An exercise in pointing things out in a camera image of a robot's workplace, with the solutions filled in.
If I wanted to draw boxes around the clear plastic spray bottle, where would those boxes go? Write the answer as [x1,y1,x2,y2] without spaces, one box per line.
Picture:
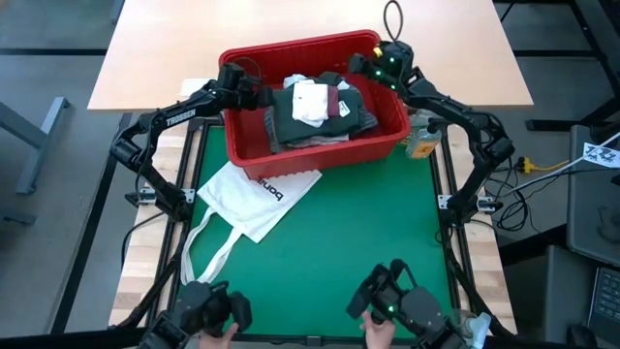
[452,309,493,348]

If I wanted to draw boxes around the maroon cloth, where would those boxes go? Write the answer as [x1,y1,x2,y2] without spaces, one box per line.
[326,85,343,118]

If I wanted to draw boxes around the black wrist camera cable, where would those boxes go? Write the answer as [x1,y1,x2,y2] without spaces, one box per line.
[383,0,405,46]
[232,56,266,83]

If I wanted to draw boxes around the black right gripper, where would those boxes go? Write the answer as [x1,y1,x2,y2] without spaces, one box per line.
[349,40,416,93]

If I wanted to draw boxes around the small white cloth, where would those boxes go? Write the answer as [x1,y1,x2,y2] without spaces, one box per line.
[292,81,331,129]

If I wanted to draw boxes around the black desk leg frame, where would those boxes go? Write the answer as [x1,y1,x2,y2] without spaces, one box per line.
[525,0,620,133]

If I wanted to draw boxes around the light wooden desk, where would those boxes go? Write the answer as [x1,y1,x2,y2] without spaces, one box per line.
[86,0,535,114]

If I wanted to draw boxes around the black cable bundle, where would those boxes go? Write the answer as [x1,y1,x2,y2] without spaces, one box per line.
[481,164,537,234]

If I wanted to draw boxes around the dark keyboard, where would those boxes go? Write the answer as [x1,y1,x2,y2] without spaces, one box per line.
[586,265,620,335]

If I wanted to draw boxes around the black aluminium table frame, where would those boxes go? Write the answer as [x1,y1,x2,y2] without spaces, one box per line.
[108,115,517,349]

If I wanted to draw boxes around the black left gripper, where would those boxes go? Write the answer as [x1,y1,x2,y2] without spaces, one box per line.
[217,62,275,111]

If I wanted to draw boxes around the blue striped garment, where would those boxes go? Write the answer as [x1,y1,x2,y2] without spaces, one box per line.
[263,107,283,154]

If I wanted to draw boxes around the green table mat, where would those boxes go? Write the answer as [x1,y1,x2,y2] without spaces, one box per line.
[171,120,455,339]

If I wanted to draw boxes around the person's hand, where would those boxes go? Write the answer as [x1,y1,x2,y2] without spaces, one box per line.
[360,309,398,349]
[199,322,241,349]

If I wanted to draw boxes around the grey side table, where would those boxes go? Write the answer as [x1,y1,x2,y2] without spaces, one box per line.
[565,123,620,268]

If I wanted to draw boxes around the white printed paper tag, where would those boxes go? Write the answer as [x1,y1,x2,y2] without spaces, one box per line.
[582,141,620,170]

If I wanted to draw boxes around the orange soap pump bottle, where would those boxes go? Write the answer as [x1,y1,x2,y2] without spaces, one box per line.
[405,123,444,160]

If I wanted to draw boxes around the yellow power plug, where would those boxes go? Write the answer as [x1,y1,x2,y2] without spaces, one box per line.
[515,155,572,176]

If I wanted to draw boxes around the beige trousers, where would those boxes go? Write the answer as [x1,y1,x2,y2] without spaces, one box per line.
[289,133,351,149]

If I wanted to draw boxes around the red plastic laundry bin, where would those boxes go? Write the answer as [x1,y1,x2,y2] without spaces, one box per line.
[217,28,413,181]

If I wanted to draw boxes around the white cable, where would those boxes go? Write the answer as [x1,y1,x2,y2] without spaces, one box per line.
[511,130,620,194]

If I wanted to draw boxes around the grey metal table leg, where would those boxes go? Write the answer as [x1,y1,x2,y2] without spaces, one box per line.
[0,96,74,196]

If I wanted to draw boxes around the white printed tote bag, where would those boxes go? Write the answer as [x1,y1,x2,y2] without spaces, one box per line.
[179,162,324,286]

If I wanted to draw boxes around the dark green garment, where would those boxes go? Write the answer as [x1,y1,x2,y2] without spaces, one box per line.
[270,71,379,146]

